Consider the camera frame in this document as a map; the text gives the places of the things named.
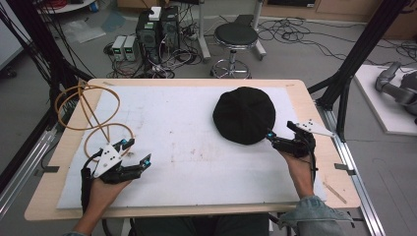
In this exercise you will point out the grey robot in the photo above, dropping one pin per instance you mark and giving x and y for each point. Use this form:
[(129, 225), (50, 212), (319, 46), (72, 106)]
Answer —
[(395, 88)]

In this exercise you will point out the grey power supply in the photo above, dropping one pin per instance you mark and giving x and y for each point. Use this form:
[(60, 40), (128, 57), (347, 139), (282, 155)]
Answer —
[(131, 48), (118, 48)]

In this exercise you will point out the thin wooden stick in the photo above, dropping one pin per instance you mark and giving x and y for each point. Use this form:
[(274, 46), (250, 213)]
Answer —
[(334, 192)]

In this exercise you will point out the person's dark trousers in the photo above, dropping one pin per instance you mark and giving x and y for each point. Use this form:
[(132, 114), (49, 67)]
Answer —
[(203, 226)]

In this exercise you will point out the slim black computer tower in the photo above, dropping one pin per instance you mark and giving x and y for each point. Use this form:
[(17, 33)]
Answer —
[(169, 28)]

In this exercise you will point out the large black computer tower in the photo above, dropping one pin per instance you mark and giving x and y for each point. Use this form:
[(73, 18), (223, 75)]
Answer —
[(148, 39)]

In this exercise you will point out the round white table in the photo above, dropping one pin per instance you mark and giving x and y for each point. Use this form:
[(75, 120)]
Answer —
[(65, 6)]

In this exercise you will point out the white table mat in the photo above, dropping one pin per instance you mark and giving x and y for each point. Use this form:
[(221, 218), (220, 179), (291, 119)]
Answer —
[(183, 147)]

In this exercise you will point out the white desk legs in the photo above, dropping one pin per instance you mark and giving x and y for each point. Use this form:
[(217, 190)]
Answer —
[(204, 36)]

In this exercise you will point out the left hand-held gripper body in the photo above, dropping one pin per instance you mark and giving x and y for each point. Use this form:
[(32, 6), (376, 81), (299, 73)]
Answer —
[(108, 159)]

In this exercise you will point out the aluminium rail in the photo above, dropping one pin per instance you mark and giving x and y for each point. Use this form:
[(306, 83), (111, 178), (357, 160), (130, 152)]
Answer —
[(26, 168), (352, 170)]

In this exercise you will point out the white platform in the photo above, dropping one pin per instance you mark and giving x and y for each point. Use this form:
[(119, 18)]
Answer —
[(377, 98)]

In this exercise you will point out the blue plastic sheet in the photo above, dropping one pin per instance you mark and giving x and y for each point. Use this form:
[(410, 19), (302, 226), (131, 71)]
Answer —
[(113, 21)]

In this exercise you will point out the blue tape roll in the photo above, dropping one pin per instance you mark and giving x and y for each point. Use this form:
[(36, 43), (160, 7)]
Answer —
[(94, 6)]

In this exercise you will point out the black metal frame post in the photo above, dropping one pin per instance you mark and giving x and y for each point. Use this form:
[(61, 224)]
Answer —
[(42, 42), (360, 49)]

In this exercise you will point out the black round stool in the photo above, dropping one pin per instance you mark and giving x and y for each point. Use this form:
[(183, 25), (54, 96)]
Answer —
[(235, 34)]

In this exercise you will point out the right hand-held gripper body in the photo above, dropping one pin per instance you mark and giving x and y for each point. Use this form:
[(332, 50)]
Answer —
[(296, 147)]

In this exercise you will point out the white box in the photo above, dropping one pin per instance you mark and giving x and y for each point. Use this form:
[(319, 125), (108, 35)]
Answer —
[(154, 13)]

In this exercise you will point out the clear plastic sheet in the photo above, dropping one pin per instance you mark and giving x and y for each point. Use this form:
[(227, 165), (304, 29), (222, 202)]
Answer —
[(83, 31)]

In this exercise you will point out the grey metal bracket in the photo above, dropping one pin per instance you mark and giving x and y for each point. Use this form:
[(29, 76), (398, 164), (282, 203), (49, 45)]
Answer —
[(344, 167), (49, 169)]

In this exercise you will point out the person's right hand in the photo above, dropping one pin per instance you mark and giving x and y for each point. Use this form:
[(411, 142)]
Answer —
[(301, 173)]

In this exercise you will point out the white board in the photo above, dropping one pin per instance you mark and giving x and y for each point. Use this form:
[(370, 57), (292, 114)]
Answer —
[(8, 36)]

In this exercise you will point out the person's left hand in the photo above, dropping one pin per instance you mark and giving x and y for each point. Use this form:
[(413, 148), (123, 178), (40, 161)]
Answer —
[(101, 195)]

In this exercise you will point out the black knitted hat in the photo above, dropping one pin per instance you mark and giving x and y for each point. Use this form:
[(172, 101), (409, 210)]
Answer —
[(244, 114)]

